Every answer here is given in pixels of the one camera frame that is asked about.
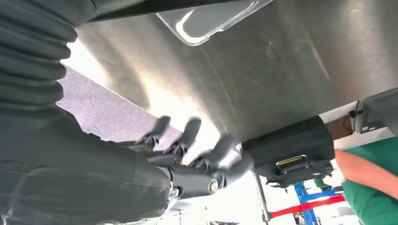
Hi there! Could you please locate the stainless steel workbench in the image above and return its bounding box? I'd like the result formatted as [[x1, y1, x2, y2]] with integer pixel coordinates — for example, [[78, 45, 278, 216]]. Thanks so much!
[[61, 0, 398, 162]]

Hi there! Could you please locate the machined aluminium plate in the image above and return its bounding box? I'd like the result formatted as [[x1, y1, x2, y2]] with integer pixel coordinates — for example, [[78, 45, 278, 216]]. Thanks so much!
[[156, 0, 275, 47]]

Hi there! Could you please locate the black tool case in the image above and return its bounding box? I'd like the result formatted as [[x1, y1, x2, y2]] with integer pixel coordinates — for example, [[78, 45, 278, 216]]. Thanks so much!
[[242, 115, 336, 189]]

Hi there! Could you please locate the blue metal stand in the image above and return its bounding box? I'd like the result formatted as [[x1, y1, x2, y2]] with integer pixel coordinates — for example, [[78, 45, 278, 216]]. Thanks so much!
[[293, 181, 343, 225]]

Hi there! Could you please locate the small brown box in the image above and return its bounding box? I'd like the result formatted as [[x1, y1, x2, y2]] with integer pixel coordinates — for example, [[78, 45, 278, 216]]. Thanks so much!
[[326, 115, 354, 141]]

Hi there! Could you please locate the white table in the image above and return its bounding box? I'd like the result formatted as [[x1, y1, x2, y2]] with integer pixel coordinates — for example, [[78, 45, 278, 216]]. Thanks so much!
[[318, 102, 396, 150]]

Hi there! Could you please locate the person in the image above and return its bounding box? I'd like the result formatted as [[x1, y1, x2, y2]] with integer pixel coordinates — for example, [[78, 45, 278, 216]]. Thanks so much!
[[341, 136, 398, 225]]

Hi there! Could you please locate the grey metal device case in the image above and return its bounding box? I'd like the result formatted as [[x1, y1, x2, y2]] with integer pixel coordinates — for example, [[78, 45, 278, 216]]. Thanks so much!
[[353, 88, 398, 136]]

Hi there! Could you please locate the steel post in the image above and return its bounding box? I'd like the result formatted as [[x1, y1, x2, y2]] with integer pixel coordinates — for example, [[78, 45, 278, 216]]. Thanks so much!
[[252, 172, 272, 223]]

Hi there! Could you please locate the red strap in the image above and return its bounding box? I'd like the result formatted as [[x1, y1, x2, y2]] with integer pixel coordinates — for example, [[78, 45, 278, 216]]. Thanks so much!
[[269, 194, 346, 219]]

